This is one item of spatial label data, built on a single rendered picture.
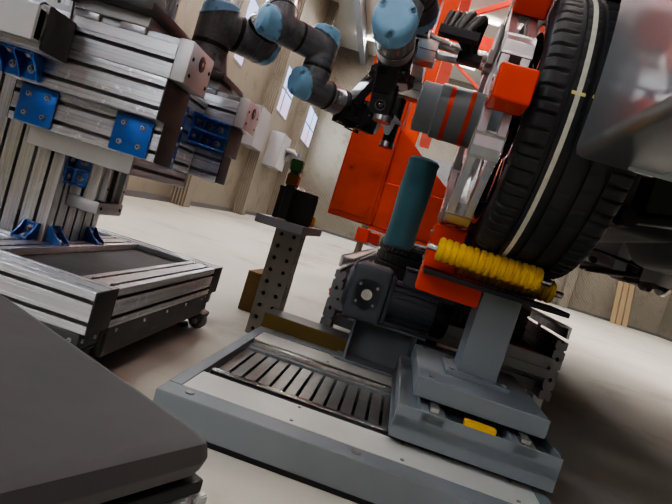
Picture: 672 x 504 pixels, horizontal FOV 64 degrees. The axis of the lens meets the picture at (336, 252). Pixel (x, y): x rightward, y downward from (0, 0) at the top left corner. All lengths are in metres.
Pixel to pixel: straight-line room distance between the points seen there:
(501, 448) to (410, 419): 0.20
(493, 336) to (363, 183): 0.73
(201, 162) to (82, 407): 1.38
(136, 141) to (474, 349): 0.93
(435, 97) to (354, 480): 0.89
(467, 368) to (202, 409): 0.65
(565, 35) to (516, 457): 0.86
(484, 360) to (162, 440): 1.12
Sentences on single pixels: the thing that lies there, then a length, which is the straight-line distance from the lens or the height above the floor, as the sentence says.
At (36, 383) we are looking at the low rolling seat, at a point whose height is 0.34.
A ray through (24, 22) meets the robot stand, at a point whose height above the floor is 0.69.
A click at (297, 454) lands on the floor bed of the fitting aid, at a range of 1.11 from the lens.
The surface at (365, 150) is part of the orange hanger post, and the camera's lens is 1.88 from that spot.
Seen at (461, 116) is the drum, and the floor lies 0.84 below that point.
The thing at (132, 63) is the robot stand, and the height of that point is 0.69.
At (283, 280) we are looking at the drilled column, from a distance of 2.03.
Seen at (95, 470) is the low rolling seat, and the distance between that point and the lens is 0.34.
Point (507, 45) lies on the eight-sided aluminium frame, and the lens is 1.23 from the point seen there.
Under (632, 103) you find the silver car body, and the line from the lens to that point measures 0.87.
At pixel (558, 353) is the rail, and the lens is 2.06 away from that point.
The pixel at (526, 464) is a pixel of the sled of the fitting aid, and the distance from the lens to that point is 1.28.
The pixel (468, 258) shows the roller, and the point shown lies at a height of 0.51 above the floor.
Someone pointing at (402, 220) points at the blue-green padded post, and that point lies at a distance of 1.50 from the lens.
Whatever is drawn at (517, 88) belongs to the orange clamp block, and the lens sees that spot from 1.12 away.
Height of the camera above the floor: 0.50
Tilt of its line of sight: 3 degrees down
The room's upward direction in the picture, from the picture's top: 17 degrees clockwise
